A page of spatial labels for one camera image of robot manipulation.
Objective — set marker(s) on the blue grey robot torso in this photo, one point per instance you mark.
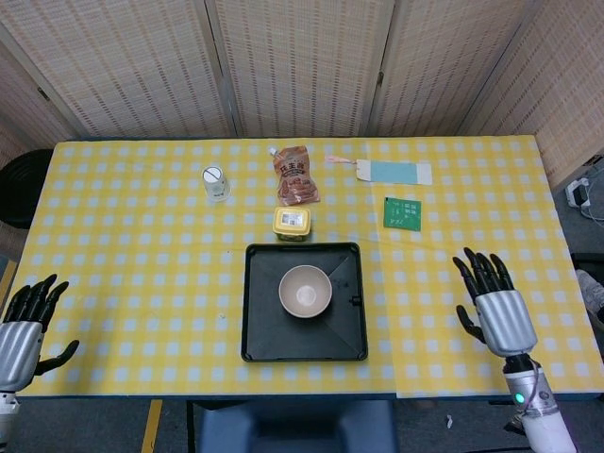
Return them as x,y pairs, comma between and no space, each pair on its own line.
292,429

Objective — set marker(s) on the black square plastic tray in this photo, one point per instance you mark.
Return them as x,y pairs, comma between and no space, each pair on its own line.
264,340

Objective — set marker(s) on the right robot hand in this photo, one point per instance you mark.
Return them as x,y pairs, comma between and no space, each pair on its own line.
505,321

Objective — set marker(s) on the white paper scrap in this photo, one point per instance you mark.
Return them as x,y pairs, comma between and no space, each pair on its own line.
449,421

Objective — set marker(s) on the white power adapter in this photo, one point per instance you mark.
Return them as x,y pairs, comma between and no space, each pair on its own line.
578,191

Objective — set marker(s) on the clear glass cup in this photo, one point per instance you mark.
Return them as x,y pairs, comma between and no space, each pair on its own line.
214,186

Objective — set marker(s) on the brown sauce pouch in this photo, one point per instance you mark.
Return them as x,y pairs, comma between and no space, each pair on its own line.
295,179

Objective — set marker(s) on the green printed card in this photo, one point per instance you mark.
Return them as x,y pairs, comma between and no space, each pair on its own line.
401,212

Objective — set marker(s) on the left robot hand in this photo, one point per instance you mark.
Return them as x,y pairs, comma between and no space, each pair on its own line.
19,349

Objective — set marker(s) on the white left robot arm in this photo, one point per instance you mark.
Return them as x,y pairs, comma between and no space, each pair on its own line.
7,410

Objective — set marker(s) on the woven bamboo folding screen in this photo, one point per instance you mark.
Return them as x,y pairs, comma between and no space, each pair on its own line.
302,71

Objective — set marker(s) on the blue white bookmark with tassel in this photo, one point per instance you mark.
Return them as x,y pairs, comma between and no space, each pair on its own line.
391,171

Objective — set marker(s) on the yellow white checkered tablecloth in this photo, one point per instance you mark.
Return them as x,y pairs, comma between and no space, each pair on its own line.
495,226
118,236

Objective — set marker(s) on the black round stool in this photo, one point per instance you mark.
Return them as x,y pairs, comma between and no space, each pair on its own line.
21,189

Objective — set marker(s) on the green tub with yellow lid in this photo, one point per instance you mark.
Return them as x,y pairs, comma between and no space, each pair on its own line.
292,219

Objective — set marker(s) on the plain beige bowl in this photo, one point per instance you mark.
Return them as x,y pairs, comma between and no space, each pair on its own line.
304,290

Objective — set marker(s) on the grey sneaker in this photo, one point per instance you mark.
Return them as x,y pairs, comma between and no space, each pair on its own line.
592,292

